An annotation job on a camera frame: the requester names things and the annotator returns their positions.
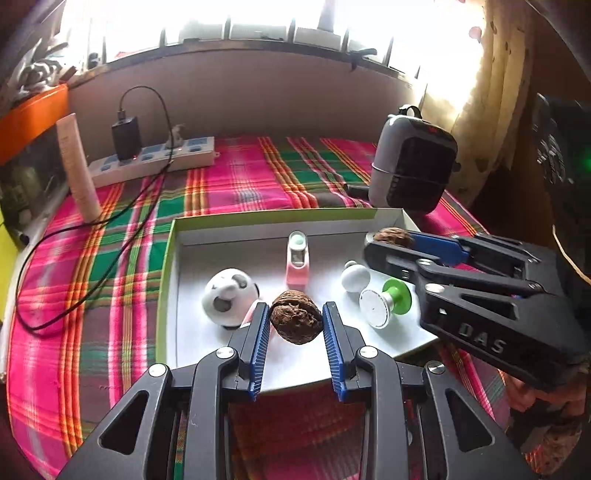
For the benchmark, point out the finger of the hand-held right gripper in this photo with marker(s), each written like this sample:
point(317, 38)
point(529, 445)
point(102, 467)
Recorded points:
point(438, 247)
point(392, 261)

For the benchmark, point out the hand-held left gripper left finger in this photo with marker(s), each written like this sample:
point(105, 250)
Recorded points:
point(258, 350)

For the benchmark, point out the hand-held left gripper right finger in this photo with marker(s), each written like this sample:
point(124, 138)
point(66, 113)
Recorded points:
point(333, 350)

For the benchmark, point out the brown walnut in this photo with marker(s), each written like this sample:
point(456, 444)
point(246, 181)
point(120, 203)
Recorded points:
point(295, 318)
point(392, 237)

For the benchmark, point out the white mushroom-shaped knob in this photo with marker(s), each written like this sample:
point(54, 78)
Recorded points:
point(355, 277)

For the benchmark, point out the white and green knob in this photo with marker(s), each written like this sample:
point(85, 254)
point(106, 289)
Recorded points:
point(381, 307)

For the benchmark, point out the shallow white cardboard box lid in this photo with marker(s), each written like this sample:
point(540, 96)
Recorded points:
point(203, 350)

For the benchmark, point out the white panda-face round case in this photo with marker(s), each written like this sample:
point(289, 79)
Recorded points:
point(228, 297)

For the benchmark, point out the pink small bottle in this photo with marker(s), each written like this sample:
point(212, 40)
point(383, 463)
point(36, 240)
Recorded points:
point(297, 265)

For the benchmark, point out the person's right hand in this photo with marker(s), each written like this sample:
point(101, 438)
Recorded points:
point(519, 394)

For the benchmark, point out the black heater plug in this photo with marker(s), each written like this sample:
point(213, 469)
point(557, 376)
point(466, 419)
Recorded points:
point(359, 190)

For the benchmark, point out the grey and black heater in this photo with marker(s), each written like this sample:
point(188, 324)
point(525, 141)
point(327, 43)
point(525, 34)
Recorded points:
point(415, 161)

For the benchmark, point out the cream patterned curtain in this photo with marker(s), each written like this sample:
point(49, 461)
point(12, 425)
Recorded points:
point(489, 101)

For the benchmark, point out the pink and green plaid blanket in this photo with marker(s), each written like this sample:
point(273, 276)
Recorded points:
point(92, 286)

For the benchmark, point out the white power strip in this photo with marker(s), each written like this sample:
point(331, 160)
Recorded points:
point(152, 164)

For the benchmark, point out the white plug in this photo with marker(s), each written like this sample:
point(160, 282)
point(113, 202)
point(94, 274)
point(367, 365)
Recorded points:
point(178, 134)

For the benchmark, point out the black charger brick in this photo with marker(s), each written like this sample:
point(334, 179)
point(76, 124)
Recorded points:
point(125, 138)

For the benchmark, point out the pink and white tube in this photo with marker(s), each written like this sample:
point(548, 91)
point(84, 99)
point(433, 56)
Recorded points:
point(78, 170)

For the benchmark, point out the yellow-green box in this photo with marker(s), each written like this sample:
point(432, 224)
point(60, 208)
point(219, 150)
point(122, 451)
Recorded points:
point(3, 277)

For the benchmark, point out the barred window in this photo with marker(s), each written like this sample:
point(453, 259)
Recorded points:
point(277, 18)

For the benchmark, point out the glass tank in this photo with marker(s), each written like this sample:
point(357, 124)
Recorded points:
point(32, 180)

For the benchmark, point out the orange box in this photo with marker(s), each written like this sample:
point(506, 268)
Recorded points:
point(32, 113)

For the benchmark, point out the pile of grey wrapped clutter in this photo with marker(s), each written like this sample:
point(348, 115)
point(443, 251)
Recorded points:
point(37, 69)

